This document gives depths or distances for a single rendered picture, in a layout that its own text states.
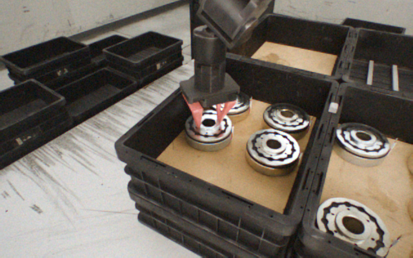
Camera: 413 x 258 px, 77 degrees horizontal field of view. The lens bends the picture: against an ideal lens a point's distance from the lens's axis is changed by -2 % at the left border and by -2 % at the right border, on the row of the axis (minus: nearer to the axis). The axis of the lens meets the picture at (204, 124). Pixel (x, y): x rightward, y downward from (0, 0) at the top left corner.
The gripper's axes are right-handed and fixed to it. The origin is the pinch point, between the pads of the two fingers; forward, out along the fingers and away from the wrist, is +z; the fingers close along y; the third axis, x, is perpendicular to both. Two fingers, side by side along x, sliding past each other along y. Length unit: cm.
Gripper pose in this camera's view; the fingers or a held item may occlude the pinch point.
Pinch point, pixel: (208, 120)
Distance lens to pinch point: 56.1
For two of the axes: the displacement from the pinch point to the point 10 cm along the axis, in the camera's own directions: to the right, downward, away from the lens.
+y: -9.3, 2.4, -2.8
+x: 3.7, 6.1, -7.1
